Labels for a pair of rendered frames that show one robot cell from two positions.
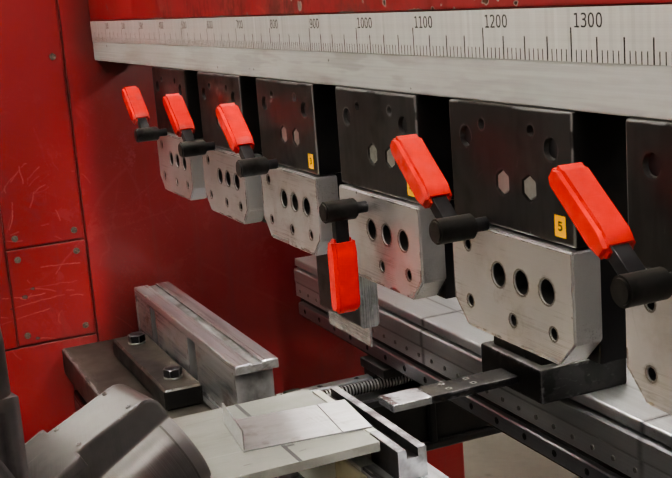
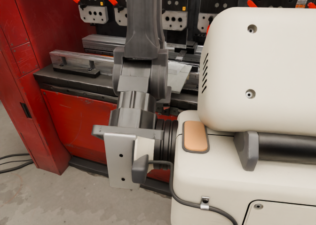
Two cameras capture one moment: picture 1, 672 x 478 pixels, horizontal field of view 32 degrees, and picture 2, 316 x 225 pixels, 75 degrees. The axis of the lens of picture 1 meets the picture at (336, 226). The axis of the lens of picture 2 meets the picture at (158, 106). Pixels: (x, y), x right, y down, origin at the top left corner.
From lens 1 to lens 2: 96 cm
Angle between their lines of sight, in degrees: 50
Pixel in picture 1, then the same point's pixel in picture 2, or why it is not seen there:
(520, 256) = not seen: hidden behind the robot
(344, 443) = (187, 68)
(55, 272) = (25, 52)
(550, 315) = not seen: hidden behind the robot
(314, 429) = (178, 67)
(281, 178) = (167, 13)
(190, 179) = (104, 18)
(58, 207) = (20, 33)
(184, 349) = (87, 63)
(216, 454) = (172, 76)
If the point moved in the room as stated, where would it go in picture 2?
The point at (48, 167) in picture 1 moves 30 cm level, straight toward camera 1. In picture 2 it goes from (14, 20) to (53, 27)
